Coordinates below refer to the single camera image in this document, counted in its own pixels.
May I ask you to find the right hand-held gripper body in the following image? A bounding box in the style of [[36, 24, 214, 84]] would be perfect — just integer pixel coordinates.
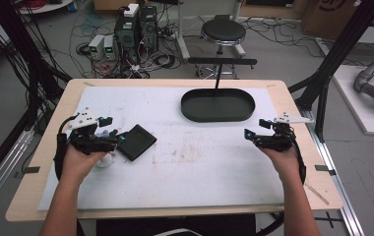
[[253, 112, 315, 153]]

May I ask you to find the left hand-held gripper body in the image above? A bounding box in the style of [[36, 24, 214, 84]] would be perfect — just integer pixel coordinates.
[[66, 107, 118, 156]]

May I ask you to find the black square box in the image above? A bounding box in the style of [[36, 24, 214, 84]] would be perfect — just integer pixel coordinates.
[[115, 124, 158, 162]]

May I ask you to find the small white plastic object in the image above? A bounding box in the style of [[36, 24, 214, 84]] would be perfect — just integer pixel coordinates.
[[94, 128, 119, 169]]

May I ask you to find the person's right hand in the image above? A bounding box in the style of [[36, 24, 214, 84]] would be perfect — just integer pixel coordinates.
[[258, 145, 303, 185]]

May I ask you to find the person's left hand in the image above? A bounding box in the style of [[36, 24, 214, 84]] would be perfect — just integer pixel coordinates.
[[59, 143, 108, 189]]

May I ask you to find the black oval tray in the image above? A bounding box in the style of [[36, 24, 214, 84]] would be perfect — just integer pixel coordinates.
[[180, 88, 257, 124]]

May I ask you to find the white table mat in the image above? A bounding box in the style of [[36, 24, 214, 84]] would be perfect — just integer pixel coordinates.
[[37, 86, 285, 211]]

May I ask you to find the grey power supply unit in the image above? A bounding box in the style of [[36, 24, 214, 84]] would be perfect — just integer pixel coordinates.
[[103, 34, 117, 61], [88, 33, 106, 61]]

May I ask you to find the black T-shaped stand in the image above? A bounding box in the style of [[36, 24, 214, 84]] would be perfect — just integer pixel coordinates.
[[187, 57, 258, 90]]

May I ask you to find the white floor board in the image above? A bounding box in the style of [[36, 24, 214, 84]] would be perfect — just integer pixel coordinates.
[[332, 64, 374, 137]]

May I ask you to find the black computer tower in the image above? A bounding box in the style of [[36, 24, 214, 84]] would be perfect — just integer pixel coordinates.
[[113, 12, 141, 65], [138, 5, 159, 54]]

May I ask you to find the black round stool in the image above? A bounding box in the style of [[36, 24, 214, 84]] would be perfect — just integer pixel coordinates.
[[194, 17, 247, 80]]

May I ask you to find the person's dark clothing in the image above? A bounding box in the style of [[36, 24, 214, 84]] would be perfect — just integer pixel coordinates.
[[95, 213, 258, 236]]

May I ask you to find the white box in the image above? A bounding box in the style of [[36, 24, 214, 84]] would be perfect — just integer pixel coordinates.
[[123, 3, 141, 19]]

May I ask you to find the white metal stand leg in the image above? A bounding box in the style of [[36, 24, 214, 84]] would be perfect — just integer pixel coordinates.
[[174, 0, 192, 62]]

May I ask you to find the cardboard box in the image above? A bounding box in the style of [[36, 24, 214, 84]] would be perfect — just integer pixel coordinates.
[[300, 0, 368, 41]]

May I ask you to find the left hand-held gripper black cable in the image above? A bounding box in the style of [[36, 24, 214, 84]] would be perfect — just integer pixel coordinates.
[[53, 114, 79, 182]]

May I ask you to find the hand-held gripper black cable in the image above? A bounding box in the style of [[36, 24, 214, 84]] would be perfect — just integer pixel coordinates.
[[290, 131, 308, 185], [53, 114, 79, 182]]

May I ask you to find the right hand-held gripper black cable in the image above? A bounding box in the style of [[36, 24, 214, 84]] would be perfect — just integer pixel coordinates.
[[290, 131, 308, 185]]

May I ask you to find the tangle of floor cables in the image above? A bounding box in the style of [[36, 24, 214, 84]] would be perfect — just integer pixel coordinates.
[[52, 3, 184, 80]]

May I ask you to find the aluminium rail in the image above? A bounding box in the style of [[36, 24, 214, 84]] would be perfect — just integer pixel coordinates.
[[0, 128, 35, 219], [299, 107, 366, 236]]

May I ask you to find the black frame post with cables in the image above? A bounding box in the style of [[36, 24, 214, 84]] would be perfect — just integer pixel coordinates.
[[0, 0, 73, 132]]

